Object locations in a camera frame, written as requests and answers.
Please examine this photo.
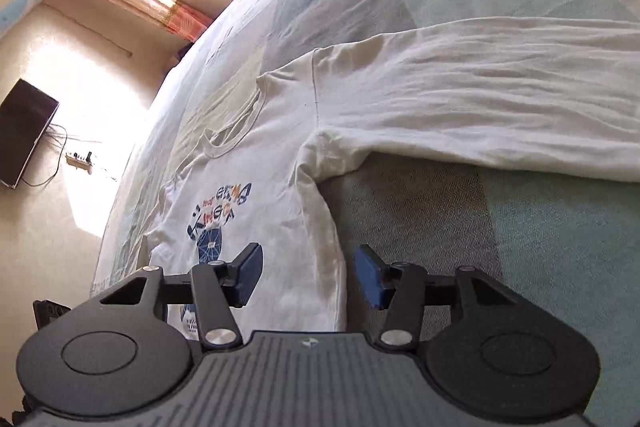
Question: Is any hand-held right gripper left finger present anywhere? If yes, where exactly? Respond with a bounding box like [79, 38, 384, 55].
[100, 242, 264, 351]

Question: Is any bed with patchwork sheet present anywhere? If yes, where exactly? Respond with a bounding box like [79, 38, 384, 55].
[90, 0, 640, 427]

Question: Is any white power strip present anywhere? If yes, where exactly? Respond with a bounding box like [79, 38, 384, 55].
[65, 150, 96, 171]

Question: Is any white printed sweatshirt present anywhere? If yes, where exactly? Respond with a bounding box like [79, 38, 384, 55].
[142, 17, 640, 340]

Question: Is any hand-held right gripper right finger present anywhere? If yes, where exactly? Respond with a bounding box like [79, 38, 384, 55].
[355, 243, 524, 351]

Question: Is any black television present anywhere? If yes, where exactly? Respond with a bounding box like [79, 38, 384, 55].
[0, 78, 61, 190]

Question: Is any tangle of black cables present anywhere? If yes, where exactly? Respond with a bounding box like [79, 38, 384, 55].
[21, 123, 101, 188]

